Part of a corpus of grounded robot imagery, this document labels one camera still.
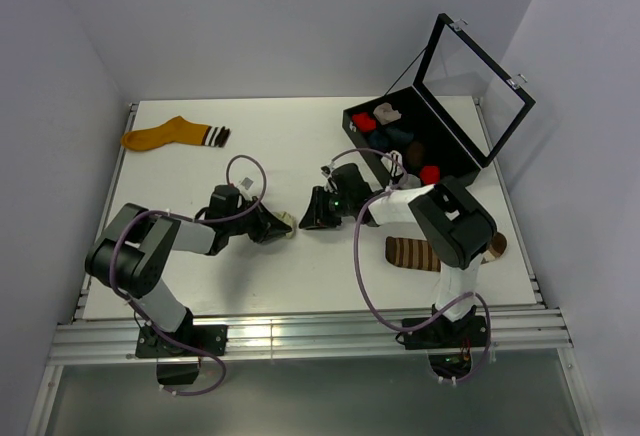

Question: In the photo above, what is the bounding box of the cream ankle sock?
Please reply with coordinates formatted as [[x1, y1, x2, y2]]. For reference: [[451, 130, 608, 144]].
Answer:
[[275, 211, 297, 239]]

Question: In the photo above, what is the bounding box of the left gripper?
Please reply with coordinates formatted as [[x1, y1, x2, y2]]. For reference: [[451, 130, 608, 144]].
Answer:
[[226, 196, 291, 244]]

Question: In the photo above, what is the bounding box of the rolled beige sock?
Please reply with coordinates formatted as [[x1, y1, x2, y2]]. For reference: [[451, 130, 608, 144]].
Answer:
[[373, 102, 402, 125]]

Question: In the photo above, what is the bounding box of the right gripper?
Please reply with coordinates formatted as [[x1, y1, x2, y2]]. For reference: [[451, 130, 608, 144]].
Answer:
[[298, 186, 354, 230]]

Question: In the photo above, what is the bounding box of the aluminium table frame rail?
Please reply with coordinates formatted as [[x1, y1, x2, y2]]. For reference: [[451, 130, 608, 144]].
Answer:
[[47, 307, 573, 366]]

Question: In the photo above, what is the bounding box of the rolled white striped sock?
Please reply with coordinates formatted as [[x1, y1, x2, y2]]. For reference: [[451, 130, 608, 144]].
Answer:
[[381, 150, 404, 182]]

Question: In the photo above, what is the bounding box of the black storage box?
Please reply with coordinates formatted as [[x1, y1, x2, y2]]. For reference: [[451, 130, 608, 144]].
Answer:
[[342, 13, 536, 185]]

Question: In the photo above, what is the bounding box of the red sock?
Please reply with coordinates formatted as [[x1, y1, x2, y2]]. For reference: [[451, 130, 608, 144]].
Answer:
[[418, 165, 441, 185], [351, 112, 377, 133]]

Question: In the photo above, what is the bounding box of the dark brown sock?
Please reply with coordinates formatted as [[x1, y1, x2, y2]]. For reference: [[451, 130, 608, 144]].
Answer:
[[405, 140, 426, 170]]

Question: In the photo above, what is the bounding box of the brown cream striped sock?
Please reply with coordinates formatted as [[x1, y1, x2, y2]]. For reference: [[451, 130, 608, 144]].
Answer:
[[385, 232, 507, 272]]

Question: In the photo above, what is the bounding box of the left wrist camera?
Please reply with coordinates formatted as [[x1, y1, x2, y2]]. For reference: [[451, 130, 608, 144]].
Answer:
[[211, 177, 254, 207]]

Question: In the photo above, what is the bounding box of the rolled teal sock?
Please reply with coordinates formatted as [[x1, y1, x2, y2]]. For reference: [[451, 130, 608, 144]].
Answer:
[[368, 131, 390, 153]]

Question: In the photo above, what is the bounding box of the rolled red sock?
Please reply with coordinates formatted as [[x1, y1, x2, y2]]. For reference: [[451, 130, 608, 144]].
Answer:
[[351, 112, 377, 133]]

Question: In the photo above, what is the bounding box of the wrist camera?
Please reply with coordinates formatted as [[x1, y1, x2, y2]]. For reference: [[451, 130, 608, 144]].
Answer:
[[211, 177, 254, 207], [320, 162, 339, 194]]

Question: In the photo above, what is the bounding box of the mustard yellow sock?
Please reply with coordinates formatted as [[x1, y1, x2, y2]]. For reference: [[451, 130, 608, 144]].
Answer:
[[120, 116, 231, 152]]

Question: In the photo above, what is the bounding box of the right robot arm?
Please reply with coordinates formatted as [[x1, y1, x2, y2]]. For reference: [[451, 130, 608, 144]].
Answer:
[[299, 163, 497, 346]]

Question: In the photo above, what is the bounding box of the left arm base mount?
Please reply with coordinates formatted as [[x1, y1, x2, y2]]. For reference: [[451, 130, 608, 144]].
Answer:
[[134, 324, 228, 389]]

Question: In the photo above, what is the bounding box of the rolled grey sock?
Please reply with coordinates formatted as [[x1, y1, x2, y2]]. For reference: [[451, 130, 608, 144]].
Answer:
[[403, 174, 422, 189]]

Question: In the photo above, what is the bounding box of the rolled navy sock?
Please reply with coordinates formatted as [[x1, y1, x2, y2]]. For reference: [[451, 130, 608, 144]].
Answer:
[[384, 127, 414, 147]]

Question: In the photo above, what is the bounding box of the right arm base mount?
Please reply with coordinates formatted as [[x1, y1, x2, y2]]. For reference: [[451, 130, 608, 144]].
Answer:
[[395, 312, 490, 350]]

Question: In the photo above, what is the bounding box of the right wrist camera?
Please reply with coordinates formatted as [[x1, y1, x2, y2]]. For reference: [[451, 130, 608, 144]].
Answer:
[[320, 162, 339, 194]]

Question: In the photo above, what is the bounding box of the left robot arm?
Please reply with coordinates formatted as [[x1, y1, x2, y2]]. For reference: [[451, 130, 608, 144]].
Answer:
[[85, 185, 293, 355]]

